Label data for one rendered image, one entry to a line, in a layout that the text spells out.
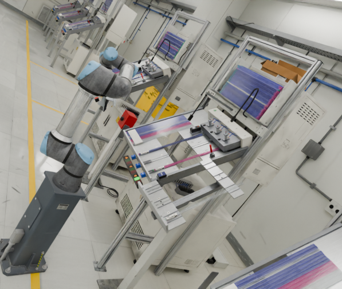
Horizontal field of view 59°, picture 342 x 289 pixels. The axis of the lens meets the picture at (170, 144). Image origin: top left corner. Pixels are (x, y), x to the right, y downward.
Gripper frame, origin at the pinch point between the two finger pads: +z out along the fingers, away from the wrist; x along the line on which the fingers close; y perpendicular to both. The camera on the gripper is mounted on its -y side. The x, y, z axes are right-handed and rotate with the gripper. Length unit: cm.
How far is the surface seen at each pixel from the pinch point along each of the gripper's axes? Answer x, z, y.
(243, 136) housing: 34, 18, -81
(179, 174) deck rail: 14, 41, -40
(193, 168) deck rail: 18, 38, -49
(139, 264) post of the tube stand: 1, 95, -17
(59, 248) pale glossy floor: -42, 85, 18
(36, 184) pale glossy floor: -93, 43, 20
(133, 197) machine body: -59, 58, -49
